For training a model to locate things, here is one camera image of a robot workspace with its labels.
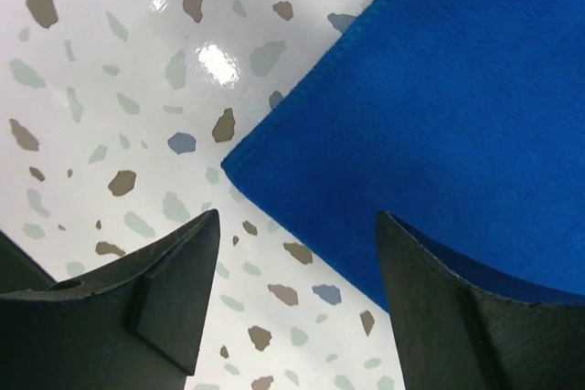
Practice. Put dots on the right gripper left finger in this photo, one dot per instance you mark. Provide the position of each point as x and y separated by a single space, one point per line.
134 323

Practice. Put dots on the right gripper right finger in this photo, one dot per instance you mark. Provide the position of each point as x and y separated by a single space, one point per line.
459 324

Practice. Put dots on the blue towel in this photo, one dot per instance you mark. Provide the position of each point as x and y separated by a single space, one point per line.
464 119

